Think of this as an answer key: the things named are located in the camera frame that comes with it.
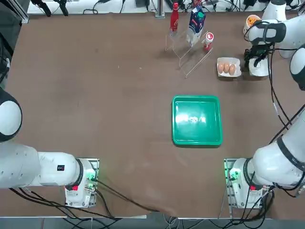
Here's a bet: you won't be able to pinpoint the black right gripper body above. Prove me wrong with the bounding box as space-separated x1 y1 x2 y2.
249 42 274 59

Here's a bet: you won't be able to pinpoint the white egg box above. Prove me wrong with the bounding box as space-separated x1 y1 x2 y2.
216 57 243 78

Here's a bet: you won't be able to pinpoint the paper cup of orange snacks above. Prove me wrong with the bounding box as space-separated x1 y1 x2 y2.
243 14 262 34

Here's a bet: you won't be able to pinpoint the white bottle with red cap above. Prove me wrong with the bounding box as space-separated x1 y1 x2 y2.
202 32 214 52

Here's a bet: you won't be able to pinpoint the blue white milk carton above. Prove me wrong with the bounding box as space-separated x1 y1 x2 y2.
185 6 206 47

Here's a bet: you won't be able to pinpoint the clear acrylic shelf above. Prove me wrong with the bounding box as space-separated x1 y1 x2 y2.
164 28 214 78

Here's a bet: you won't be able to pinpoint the green plastic tray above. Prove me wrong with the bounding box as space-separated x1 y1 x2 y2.
172 95 224 147

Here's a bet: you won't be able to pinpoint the red drink bottle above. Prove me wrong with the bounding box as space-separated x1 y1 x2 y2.
169 2 180 33

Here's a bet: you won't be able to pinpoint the black tripod legs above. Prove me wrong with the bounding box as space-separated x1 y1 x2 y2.
30 0 70 17

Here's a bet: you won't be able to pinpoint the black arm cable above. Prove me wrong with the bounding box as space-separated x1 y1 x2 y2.
266 44 298 144

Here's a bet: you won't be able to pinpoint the aluminium profile post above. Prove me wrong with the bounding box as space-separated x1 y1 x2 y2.
154 0 166 18

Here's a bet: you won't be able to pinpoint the thin white cable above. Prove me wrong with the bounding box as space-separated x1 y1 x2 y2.
163 211 180 229

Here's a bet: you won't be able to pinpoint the black base cable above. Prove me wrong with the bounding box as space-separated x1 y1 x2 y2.
94 179 165 213

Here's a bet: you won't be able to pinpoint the aluminium frame rail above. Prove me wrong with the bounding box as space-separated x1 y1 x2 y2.
9 0 30 24

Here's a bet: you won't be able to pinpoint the black cable bundle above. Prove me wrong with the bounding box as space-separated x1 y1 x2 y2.
9 187 122 220

